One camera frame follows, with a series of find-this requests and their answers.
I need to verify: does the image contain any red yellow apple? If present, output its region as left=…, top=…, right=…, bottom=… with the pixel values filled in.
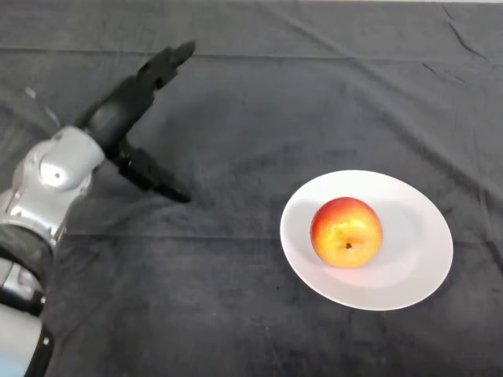
left=310, top=196, right=384, bottom=269

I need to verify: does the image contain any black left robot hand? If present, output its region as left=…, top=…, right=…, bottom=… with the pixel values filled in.
left=72, top=39, right=196, bottom=203

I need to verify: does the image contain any white round plate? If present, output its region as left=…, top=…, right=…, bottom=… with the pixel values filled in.
left=279, top=169, right=454, bottom=312

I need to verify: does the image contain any thin wrist cable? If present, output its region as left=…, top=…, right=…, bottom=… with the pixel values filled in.
left=24, top=86, right=62, bottom=129

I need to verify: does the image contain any black table cloth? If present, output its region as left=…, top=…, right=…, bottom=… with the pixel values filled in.
left=0, top=0, right=503, bottom=377

